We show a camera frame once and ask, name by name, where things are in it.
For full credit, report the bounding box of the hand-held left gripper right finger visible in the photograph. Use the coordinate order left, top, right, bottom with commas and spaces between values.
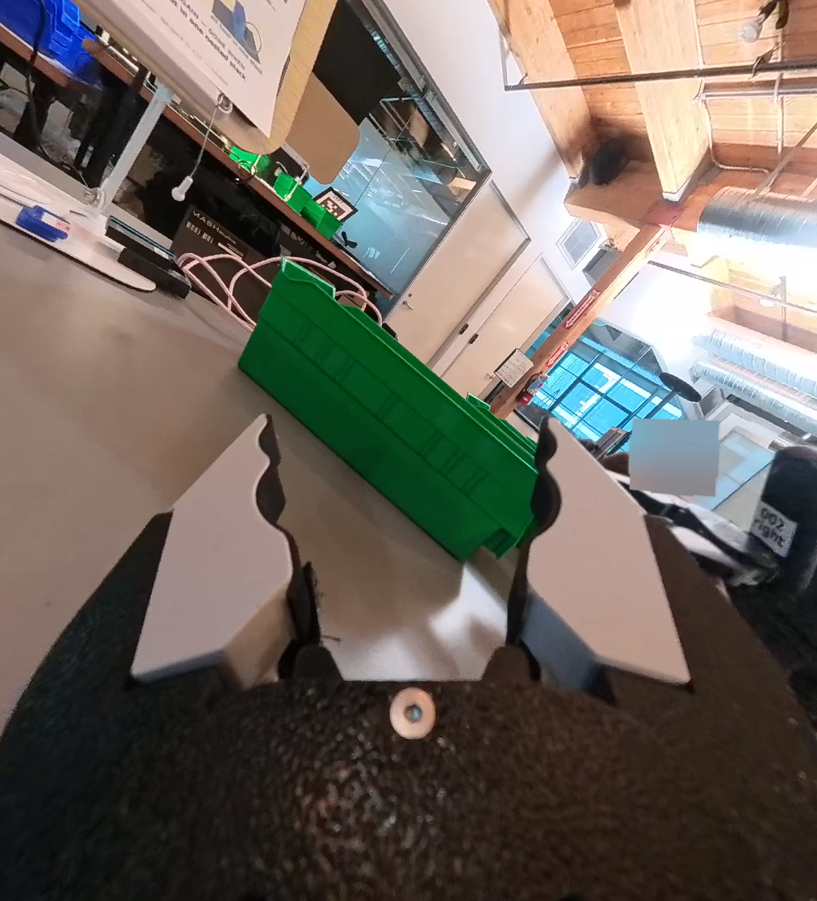
505, 417, 694, 694

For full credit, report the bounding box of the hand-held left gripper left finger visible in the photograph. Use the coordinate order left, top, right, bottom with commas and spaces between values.
130, 414, 323, 691

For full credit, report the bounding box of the green plastic bin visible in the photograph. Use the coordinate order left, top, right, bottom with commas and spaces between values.
465, 393, 542, 458
482, 517, 543, 562
238, 257, 542, 562

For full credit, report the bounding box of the stack of blue bins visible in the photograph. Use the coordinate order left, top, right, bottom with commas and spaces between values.
24, 0, 103, 78

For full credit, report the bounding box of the white door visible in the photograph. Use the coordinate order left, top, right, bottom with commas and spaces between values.
386, 182, 530, 360
443, 255, 571, 381

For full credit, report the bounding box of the black flat box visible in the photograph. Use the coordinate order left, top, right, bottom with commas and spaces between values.
118, 248, 191, 298

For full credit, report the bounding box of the wooden workbench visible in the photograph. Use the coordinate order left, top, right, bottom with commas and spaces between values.
84, 38, 394, 300

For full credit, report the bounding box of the black cardboard box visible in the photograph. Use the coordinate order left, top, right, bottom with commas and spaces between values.
171, 206, 297, 311

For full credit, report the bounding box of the small green bin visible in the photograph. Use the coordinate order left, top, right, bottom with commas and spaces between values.
272, 171, 344, 233

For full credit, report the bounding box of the framed fiducial tag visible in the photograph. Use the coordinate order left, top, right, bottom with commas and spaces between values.
312, 189, 359, 225

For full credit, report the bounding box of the small blue box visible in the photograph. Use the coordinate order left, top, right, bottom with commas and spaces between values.
16, 206, 71, 242

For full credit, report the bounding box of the brown cardboard panel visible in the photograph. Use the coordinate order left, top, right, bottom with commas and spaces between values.
285, 70, 361, 183

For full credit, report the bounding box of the instruction poster board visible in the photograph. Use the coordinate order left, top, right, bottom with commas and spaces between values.
74, 0, 339, 152

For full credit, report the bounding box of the metal air duct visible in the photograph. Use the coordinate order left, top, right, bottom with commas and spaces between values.
697, 186, 817, 244
693, 327, 817, 437

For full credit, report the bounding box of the wooden post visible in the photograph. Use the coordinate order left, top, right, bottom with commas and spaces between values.
489, 224, 666, 420

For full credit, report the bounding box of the pink cable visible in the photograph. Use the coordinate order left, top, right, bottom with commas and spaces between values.
177, 253, 384, 332

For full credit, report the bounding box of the wall vent grille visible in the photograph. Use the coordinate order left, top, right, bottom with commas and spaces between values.
556, 217, 603, 267

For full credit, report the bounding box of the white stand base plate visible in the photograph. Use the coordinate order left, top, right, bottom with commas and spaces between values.
0, 81, 173, 293

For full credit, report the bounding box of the white hanging cord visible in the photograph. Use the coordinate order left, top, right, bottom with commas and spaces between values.
171, 99, 229, 201

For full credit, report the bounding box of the black wall screen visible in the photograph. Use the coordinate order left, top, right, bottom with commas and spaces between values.
313, 0, 416, 128

